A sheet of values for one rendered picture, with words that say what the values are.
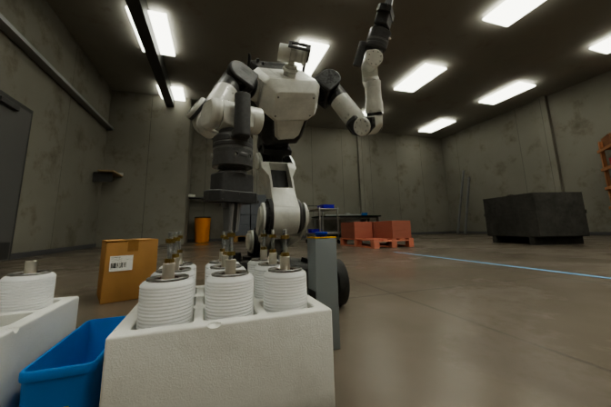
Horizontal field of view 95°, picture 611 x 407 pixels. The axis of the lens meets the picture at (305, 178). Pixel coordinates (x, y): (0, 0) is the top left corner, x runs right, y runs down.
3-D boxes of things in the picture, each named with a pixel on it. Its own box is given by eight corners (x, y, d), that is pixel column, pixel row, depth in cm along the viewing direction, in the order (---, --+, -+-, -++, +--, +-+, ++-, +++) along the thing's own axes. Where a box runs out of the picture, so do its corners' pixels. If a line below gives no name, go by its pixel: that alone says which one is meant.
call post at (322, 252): (308, 343, 84) (306, 237, 89) (330, 340, 86) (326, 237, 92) (317, 353, 77) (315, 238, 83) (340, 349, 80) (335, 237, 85)
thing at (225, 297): (251, 380, 51) (252, 276, 55) (196, 385, 50) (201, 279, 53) (254, 356, 61) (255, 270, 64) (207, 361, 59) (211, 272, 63)
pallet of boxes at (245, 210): (275, 239, 906) (275, 198, 929) (281, 240, 822) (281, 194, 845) (231, 241, 865) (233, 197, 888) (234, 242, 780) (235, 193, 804)
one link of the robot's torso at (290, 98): (228, 124, 136) (233, 45, 117) (290, 123, 154) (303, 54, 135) (250, 155, 117) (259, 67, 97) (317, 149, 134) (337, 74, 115)
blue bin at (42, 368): (82, 370, 71) (87, 319, 73) (132, 362, 74) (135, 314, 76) (2, 461, 43) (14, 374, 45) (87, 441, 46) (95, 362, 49)
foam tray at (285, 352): (144, 358, 76) (149, 289, 80) (282, 336, 90) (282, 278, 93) (92, 473, 40) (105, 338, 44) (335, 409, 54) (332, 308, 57)
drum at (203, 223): (210, 241, 845) (211, 217, 858) (209, 242, 801) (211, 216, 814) (194, 242, 831) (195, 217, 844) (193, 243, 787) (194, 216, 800)
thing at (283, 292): (316, 362, 57) (314, 271, 61) (272, 374, 53) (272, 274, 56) (295, 345, 66) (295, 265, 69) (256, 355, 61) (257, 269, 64)
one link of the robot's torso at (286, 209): (261, 242, 111) (253, 166, 144) (303, 240, 116) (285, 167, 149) (266, 217, 101) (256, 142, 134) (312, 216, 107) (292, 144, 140)
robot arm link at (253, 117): (207, 152, 64) (209, 105, 66) (251, 158, 70) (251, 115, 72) (223, 139, 55) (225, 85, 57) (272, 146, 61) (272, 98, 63)
